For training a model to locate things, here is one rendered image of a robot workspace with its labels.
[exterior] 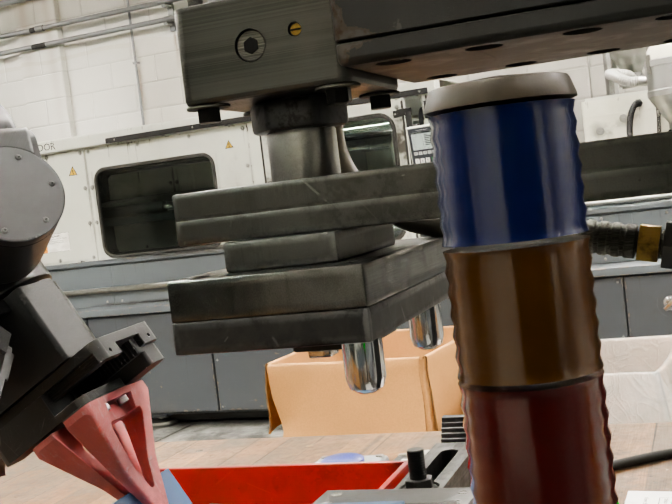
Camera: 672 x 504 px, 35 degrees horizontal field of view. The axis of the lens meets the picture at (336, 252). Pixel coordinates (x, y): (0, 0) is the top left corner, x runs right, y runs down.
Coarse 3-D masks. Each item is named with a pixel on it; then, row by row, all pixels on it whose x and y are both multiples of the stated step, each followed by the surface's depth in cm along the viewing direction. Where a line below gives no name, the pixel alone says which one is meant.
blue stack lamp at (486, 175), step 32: (448, 128) 26; (480, 128) 26; (512, 128) 25; (544, 128) 26; (576, 128) 27; (448, 160) 26; (480, 160) 26; (512, 160) 25; (544, 160) 26; (576, 160) 26; (448, 192) 27; (480, 192) 26; (512, 192) 26; (544, 192) 26; (576, 192) 26; (448, 224) 27; (480, 224) 26; (512, 224) 26; (544, 224) 26; (576, 224) 26
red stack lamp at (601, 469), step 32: (544, 384) 26; (576, 384) 26; (480, 416) 27; (512, 416) 26; (544, 416) 26; (576, 416) 26; (608, 416) 27; (480, 448) 27; (512, 448) 26; (544, 448) 26; (576, 448) 26; (608, 448) 27; (480, 480) 27; (512, 480) 26; (544, 480) 26; (576, 480) 26; (608, 480) 27
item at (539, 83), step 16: (480, 80) 26; (496, 80) 25; (512, 80) 25; (528, 80) 25; (544, 80) 26; (560, 80) 26; (432, 96) 27; (448, 96) 26; (464, 96) 26; (480, 96) 25; (496, 96) 25; (512, 96) 25; (528, 96) 25; (544, 96) 26; (560, 96) 26; (432, 112) 27; (448, 112) 27
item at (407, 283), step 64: (256, 128) 55; (320, 128) 54; (192, 192) 54; (256, 192) 52; (320, 192) 51; (384, 192) 50; (640, 192) 46; (256, 256) 52; (320, 256) 51; (384, 256) 51; (192, 320) 50; (256, 320) 49; (320, 320) 48; (384, 320) 50; (384, 384) 51
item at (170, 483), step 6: (162, 474) 65; (168, 474) 65; (168, 480) 65; (174, 480) 65; (168, 486) 65; (174, 486) 65; (180, 486) 66; (168, 492) 64; (174, 492) 65; (180, 492) 65; (120, 498) 60; (126, 498) 61; (132, 498) 61; (168, 498) 64; (174, 498) 64; (180, 498) 65; (186, 498) 65
